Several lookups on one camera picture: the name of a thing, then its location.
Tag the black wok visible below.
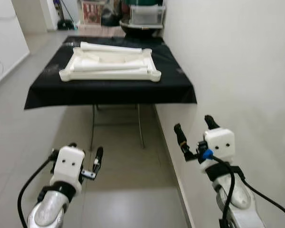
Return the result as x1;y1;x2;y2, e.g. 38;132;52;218
119;19;165;39

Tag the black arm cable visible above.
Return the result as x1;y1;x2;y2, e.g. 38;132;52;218
237;175;285;228
203;150;236;228
17;151;57;228

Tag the dark plastic bag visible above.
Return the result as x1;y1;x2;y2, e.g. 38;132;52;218
101;2;125;27

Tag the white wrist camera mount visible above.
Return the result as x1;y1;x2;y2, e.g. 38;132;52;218
203;128;236;164
51;146;86;187

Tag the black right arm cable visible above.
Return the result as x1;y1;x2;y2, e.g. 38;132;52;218
203;150;236;228
237;175;285;228

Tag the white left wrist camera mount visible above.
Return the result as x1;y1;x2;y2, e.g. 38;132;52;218
51;146;86;187

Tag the green lidded pot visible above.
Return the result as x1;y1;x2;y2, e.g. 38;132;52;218
125;0;163;7

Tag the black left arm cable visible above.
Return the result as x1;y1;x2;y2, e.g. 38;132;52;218
17;151;57;228

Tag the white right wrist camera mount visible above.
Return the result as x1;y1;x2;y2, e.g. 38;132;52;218
203;128;236;164

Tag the white plastic children table top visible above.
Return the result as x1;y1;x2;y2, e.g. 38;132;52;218
59;42;162;83

